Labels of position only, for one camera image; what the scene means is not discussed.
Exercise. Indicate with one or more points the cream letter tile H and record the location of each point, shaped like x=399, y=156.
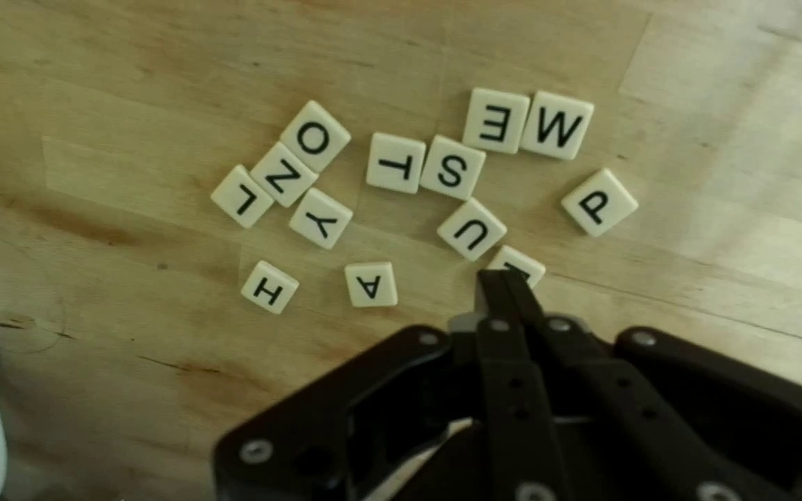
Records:
x=267, y=287

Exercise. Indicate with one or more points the cream letter tile S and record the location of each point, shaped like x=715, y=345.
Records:
x=451, y=169

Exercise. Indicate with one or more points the cream letter tile Y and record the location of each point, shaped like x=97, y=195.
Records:
x=321, y=219

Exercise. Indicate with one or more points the cream letter tile T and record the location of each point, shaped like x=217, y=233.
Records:
x=396, y=163

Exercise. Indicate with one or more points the cream letter tile E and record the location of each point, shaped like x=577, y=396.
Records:
x=497, y=120

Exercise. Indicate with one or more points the cream letter tile P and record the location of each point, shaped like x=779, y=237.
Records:
x=600, y=202

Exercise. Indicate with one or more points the cream letter tile N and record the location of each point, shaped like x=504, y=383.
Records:
x=282, y=174

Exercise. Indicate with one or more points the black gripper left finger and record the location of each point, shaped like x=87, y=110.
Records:
x=502, y=391

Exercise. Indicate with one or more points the cream letter tile R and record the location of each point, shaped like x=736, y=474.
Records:
x=526, y=259

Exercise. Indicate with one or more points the cream letter tile L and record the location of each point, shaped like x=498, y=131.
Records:
x=240, y=195

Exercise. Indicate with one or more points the cream letter tile U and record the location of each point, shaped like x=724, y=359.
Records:
x=472, y=229

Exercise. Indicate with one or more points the cream letter tile A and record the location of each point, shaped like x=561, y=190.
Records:
x=370, y=284

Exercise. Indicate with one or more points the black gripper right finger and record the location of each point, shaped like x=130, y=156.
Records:
x=625, y=407

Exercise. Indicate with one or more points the cream letter tile O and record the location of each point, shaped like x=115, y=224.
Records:
x=314, y=137

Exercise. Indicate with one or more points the cream letter tile W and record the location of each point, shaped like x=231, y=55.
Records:
x=557, y=124

